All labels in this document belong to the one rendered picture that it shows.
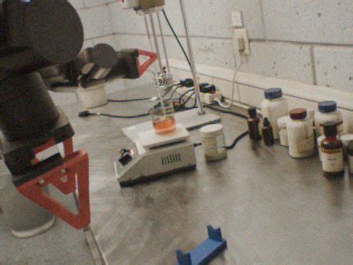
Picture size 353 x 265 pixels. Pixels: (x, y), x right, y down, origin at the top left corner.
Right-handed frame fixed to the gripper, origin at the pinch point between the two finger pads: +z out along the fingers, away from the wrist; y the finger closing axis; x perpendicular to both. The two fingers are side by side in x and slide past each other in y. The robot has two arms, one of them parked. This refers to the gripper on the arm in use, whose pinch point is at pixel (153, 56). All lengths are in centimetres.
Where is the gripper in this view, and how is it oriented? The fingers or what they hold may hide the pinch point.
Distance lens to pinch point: 108.6
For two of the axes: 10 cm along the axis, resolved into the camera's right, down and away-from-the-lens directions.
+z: 7.9, -3.1, 5.3
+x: 1.8, 9.4, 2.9
